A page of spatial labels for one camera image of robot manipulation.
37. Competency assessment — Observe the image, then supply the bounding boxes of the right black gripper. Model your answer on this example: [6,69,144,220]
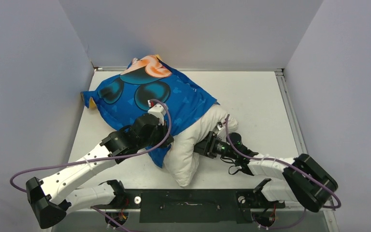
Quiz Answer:
[190,131,238,160]

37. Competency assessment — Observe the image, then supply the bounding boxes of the white pillow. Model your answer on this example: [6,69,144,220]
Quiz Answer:
[163,104,239,188]

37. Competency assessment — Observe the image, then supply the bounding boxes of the yellow and blue pillowcase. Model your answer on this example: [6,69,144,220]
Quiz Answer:
[81,55,217,167]

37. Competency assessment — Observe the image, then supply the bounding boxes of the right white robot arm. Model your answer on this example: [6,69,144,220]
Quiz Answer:
[194,131,338,212]

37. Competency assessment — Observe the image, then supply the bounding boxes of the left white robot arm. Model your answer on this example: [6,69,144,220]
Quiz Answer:
[26,113,172,229]

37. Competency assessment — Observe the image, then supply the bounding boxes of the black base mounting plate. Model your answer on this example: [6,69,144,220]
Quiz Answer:
[101,189,285,224]

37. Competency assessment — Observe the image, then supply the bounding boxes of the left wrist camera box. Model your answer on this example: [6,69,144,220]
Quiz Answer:
[147,100,167,125]

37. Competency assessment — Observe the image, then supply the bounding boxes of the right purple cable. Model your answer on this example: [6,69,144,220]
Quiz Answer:
[224,115,342,231]

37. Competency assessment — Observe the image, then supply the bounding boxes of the purple cable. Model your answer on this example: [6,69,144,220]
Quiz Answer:
[9,98,172,232]
[224,115,342,231]

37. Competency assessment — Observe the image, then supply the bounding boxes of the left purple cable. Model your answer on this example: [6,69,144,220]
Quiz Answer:
[9,98,172,232]

